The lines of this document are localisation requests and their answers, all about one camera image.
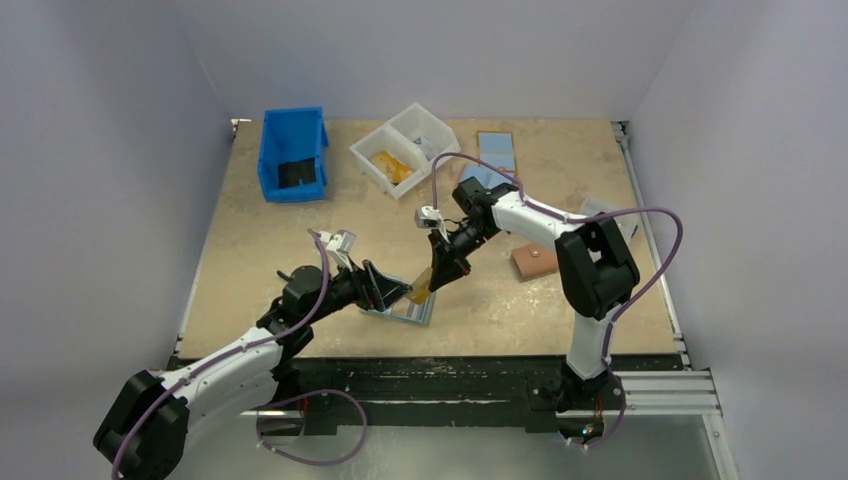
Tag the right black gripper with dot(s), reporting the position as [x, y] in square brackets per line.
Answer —
[442, 248]

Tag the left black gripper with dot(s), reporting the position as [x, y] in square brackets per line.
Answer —
[384, 290]

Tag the green card holder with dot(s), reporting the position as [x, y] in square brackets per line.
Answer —
[406, 311]

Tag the gold card with stripe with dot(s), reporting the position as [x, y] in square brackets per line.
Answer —
[420, 292]

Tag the credit card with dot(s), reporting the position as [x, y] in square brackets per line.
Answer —
[429, 148]

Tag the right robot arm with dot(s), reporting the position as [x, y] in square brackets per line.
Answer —
[596, 268]

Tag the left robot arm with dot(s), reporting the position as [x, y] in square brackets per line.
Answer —
[157, 415]

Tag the pink leather pouch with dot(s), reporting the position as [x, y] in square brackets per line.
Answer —
[534, 261]

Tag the white divided tray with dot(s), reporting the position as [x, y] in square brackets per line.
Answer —
[396, 136]

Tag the open blue brown wallet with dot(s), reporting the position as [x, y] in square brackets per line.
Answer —
[496, 149]

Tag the black block in bin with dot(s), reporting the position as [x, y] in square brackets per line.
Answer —
[293, 174]

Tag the blue plastic bin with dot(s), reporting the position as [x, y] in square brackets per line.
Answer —
[291, 135]

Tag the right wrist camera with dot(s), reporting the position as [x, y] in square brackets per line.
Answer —
[430, 218]

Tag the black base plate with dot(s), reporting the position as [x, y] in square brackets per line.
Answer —
[491, 392]

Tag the aluminium rail frame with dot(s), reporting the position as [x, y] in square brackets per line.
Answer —
[655, 385]

